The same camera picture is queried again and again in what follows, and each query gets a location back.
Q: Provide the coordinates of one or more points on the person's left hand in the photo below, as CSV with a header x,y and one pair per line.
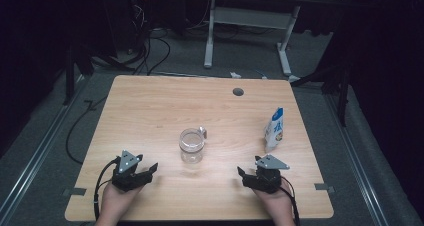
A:
x,y
115,204

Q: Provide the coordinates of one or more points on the grey tape strip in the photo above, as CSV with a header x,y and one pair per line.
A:
x,y
324,187
75,192

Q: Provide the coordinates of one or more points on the white and blue pouch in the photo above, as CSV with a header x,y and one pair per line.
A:
x,y
275,129

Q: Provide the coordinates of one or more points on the white plug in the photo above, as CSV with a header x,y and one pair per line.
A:
x,y
235,75

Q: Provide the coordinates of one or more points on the metal floor rail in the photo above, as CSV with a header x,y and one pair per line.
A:
x,y
33,162
358,162

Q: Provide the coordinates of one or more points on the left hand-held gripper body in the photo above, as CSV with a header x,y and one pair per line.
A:
x,y
128,177

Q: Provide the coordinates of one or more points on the clear glass jar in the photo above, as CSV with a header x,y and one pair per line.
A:
x,y
191,146

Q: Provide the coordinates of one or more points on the round table grommet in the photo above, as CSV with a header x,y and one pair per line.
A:
x,y
238,92

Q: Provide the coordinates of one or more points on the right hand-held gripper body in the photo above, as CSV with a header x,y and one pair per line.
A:
x,y
266,181

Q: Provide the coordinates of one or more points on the black stand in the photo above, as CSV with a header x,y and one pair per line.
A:
x,y
343,99
69,82

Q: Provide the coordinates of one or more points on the person's right hand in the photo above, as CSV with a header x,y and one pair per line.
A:
x,y
278,206

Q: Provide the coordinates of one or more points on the white metal desk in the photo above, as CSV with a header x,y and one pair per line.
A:
x,y
250,17

